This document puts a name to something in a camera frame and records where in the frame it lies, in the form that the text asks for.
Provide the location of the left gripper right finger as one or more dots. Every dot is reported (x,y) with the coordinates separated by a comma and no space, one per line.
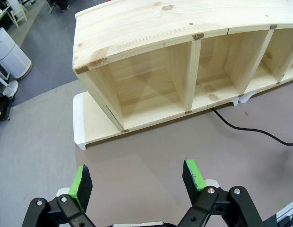
(195,179)

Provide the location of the light wooden frame stand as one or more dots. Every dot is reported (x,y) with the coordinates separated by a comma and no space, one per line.
(17,13)

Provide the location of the white cylindrical air purifier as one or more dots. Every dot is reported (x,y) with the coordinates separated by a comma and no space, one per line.
(10,55)

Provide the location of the pine wood compartment shelf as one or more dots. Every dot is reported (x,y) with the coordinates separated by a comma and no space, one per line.
(160,28)

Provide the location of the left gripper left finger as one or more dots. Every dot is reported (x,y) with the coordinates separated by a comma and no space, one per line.
(81,186)

